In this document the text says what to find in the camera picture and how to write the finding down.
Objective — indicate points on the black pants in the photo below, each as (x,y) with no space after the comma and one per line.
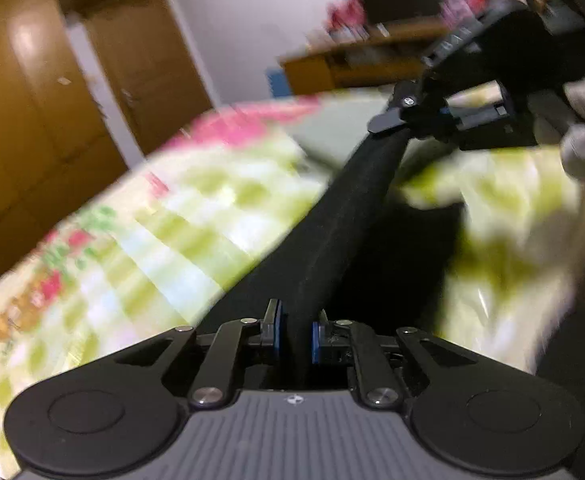
(352,210)

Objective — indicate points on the blue foam mat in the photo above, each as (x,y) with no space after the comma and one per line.
(274,82)

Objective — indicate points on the wooden door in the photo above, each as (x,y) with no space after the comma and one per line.
(137,70)

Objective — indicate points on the checked printed bedspread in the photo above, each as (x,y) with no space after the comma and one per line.
(147,240)

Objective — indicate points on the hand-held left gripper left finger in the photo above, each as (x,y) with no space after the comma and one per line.
(277,332)

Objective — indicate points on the wooden desk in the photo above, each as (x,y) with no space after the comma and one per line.
(347,60)

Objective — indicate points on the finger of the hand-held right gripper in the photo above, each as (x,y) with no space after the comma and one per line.
(387,120)
(482,130)

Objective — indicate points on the wooden wardrobe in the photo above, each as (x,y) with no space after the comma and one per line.
(22,110)

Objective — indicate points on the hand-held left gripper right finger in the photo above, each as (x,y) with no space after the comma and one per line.
(316,342)

